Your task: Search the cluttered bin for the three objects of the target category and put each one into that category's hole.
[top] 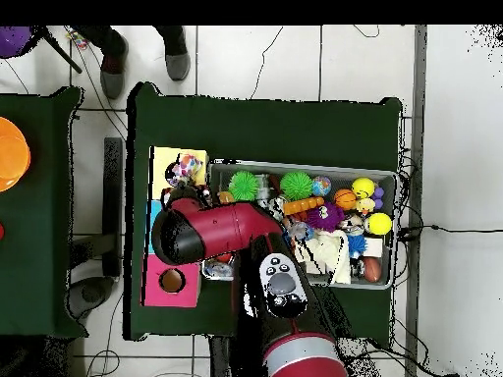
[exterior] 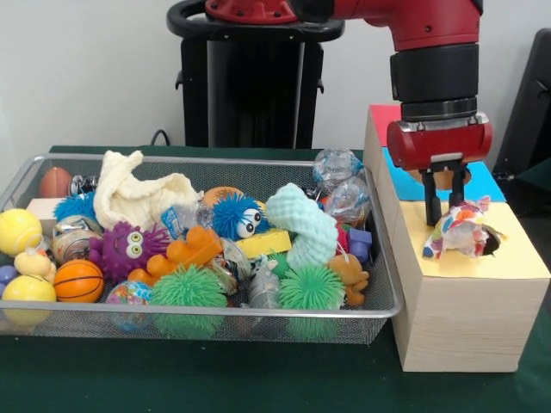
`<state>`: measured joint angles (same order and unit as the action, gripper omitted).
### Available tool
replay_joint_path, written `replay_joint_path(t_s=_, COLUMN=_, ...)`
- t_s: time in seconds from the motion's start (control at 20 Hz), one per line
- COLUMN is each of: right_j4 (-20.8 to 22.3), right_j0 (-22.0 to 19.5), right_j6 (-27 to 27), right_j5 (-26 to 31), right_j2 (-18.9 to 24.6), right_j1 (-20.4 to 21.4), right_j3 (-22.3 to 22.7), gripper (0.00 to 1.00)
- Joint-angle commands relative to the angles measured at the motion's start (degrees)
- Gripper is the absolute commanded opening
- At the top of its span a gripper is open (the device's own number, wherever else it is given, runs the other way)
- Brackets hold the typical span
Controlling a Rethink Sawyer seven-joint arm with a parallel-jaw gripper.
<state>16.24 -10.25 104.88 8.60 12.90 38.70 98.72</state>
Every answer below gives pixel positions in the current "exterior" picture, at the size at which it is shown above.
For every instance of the small dotted cloth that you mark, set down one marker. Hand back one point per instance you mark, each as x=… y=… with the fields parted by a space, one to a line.
x=456 y=232

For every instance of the blue spiky ball with eyes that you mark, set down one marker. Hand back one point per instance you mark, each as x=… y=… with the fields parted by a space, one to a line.
x=232 y=215

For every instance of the green spiky ball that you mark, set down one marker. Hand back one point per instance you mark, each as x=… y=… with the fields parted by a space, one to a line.
x=312 y=288
x=189 y=288

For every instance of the dark green table cloth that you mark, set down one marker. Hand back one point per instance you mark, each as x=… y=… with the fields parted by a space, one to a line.
x=258 y=379

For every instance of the cream knitted cloth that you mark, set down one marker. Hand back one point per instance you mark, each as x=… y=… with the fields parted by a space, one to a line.
x=138 y=194

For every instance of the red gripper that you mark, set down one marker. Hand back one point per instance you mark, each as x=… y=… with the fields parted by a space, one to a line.
x=439 y=142

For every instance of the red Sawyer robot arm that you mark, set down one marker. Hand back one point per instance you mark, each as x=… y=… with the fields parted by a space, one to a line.
x=430 y=26

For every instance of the mint green foam cloth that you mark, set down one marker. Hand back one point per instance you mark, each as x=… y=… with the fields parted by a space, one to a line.
x=306 y=228

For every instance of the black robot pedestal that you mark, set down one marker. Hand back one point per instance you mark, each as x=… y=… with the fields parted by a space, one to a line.
x=250 y=86

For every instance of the yellow ball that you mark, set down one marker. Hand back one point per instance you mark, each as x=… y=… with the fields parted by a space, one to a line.
x=30 y=288
x=19 y=231

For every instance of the orange toy basketball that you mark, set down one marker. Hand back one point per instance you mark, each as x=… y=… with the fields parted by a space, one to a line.
x=79 y=280

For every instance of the orange plastic toy block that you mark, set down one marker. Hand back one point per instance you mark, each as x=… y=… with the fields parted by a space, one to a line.
x=185 y=249

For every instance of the purple furry monster toy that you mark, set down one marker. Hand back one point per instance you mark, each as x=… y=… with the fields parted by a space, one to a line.
x=125 y=249

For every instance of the wooden box with three holes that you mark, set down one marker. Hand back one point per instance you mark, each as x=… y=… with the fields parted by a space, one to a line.
x=465 y=318

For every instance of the black monitor panel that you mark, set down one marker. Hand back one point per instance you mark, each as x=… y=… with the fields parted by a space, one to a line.
x=529 y=112

